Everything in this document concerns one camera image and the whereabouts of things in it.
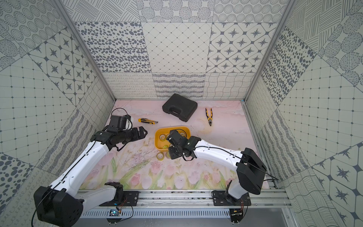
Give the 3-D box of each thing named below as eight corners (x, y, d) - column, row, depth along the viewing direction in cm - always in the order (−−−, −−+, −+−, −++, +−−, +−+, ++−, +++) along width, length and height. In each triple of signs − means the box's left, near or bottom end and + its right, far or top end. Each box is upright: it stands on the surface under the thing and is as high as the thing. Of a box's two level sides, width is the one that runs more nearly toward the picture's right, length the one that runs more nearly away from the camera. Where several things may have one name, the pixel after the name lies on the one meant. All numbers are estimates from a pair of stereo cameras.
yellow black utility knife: (138, 121, 109) (137, 120, 107) (140, 119, 110) (139, 117, 108) (157, 125, 107) (156, 123, 105) (158, 122, 109) (157, 120, 107)
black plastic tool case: (163, 110, 116) (162, 105, 111) (177, 97, 126) (176, 92, 121) (185, 123, 108) (185, 118, 103) (198, 108, 118) (198, 102, 113)
